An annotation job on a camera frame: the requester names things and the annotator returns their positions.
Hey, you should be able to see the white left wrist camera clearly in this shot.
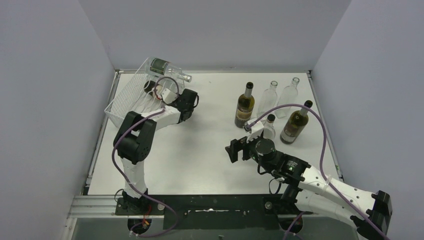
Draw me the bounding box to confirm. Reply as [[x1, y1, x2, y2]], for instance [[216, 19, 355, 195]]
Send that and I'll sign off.
[[159, 88, 178, 105]]

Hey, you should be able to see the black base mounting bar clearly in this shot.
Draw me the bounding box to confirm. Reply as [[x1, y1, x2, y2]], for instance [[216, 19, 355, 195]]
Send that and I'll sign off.
[[115, 194, 300, 230]]

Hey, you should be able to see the brown bottle with tan label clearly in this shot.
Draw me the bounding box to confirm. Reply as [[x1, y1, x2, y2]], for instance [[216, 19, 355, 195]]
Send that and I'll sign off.
[[234, 82, 255, 128]]

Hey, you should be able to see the clear bottle with dark label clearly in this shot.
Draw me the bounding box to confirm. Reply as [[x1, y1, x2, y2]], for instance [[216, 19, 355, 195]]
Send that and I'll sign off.
[[146, 57, 193, 83]]

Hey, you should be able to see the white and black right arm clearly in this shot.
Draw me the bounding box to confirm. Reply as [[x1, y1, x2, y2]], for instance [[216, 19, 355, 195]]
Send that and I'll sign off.
[[225, 137, 393, 240]]

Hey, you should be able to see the clear square glass bottle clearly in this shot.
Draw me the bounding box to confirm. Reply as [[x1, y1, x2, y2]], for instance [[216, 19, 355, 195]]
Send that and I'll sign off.
[[274, 77, 300, 119]]

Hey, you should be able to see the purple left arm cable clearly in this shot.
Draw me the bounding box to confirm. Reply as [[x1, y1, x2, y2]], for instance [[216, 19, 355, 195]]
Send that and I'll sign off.
[[111, 76, 180, 238]]

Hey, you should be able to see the olive bottle with black cap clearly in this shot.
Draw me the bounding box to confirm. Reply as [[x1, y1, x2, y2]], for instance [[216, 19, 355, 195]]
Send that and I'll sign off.
[[279, 108, 309, 145]]

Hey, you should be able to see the clear bottle with brown cap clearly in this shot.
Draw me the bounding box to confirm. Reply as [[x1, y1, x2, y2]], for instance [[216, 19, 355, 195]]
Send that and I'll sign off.
[[263, 114, 276, 140]]

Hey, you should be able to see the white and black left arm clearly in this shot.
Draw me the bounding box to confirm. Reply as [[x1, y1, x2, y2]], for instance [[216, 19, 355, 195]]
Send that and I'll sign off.
[[111, 89, 200, 210]]

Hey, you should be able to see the dark green wine bottle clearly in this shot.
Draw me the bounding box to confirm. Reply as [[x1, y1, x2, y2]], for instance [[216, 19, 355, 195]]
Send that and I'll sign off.
[[143, 80, 163, 100]]

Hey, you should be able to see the white wire wine rack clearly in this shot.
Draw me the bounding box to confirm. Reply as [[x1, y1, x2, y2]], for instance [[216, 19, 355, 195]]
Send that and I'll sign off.
[[104, 58, 186, 128]]

